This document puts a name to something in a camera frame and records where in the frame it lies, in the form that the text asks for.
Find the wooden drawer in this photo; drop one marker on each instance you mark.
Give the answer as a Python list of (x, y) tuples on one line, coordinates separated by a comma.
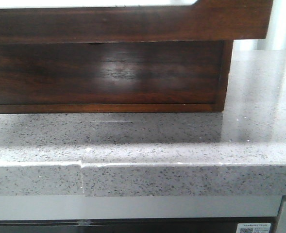
[(205, 20), (108, 72)]

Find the dark wooden drawer cabinet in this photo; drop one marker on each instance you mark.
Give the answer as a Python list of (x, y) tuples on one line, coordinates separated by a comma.
[(226, 72)]

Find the black appliance under counter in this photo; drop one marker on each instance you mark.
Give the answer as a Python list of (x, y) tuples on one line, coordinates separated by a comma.
[(135, 225)]

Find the grey curtain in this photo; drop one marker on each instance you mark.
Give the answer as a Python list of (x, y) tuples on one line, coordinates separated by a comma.
[(276, 35)]

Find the white label sticker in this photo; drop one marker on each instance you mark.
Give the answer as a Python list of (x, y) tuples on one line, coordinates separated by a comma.
[(253, 228)]

